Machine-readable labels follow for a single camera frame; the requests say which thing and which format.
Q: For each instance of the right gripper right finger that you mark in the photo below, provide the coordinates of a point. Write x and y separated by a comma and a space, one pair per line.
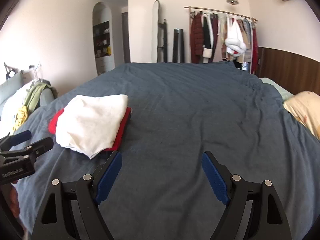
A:
267, 218

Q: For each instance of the wavy standing mirror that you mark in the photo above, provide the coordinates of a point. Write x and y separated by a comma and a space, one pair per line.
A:
155, 32

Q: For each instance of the arched wall bookshelf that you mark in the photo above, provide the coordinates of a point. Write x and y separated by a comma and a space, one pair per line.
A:
102, 38

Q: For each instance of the black ladder rack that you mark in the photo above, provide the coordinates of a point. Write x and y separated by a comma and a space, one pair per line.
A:
162, 41

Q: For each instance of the white hanging hoodie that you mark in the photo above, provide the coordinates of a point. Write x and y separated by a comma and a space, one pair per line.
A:
234, 42

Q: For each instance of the black tall speaker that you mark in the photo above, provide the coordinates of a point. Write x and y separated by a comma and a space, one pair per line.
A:
178, 53

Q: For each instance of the blue-grey duvet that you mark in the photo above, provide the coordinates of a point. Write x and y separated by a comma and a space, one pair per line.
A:
179, 112

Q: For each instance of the cream floral pillow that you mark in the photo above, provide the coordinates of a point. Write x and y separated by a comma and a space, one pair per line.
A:
305, 107

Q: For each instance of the wooden headboard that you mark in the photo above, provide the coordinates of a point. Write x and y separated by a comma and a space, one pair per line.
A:
294, 72

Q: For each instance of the person's left hand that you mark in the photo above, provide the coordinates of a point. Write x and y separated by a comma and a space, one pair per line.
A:
13, 201

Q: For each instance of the pale green pillow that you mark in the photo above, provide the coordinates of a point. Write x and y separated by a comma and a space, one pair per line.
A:
282, 91

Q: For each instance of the red folded garment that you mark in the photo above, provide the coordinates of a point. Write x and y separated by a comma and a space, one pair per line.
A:
116, 145

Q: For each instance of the beige shorts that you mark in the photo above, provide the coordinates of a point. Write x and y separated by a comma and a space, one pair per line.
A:
89, 125

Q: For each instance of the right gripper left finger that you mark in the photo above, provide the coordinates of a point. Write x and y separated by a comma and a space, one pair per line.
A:
55, 219

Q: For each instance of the clothes rack with garments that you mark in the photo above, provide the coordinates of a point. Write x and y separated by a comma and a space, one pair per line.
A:
207, 34

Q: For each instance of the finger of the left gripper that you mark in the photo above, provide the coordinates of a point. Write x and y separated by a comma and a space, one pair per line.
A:
34, 150
16, 138

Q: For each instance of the green yellow clothes pile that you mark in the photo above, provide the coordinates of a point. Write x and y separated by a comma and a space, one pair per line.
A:
35, 94

